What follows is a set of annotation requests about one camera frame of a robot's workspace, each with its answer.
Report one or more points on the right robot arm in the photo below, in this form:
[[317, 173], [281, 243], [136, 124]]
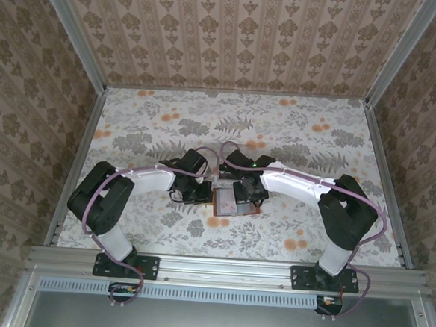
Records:
[[349, 217]]

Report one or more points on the brown leather card holder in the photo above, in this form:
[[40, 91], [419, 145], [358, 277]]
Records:
[[244, 210]]

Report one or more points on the grey metal panel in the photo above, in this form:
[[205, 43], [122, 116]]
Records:
[[210, 324]]

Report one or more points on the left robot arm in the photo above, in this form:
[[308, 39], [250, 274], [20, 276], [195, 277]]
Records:
[[95, 200]]

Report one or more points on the aluminium frame post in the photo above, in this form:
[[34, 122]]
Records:
[[74, 30], [401, 53]]

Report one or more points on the aluminium front rail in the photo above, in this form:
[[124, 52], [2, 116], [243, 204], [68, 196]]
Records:
[[225, 270]]

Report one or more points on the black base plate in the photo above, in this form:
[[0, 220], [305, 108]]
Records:
[[299, 279], [147, 267]]

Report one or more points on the aluminium side rail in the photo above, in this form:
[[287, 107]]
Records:
[[77, 161], [382, 164]]

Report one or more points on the floral patterned table covering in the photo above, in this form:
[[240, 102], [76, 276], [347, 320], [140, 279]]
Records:
[[244, 113]]

